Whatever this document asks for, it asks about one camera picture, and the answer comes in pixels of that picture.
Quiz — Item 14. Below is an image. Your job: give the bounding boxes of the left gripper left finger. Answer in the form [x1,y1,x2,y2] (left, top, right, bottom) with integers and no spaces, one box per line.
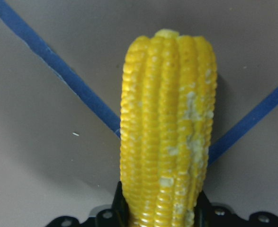
[111,181,129,227]

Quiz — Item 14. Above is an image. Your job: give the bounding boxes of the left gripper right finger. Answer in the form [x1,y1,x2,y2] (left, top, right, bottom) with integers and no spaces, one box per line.
[195,191,211,227]

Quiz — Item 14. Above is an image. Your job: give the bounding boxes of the yellow corn cob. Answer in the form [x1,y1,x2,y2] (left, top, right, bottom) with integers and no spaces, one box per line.
[120,29,217,227]

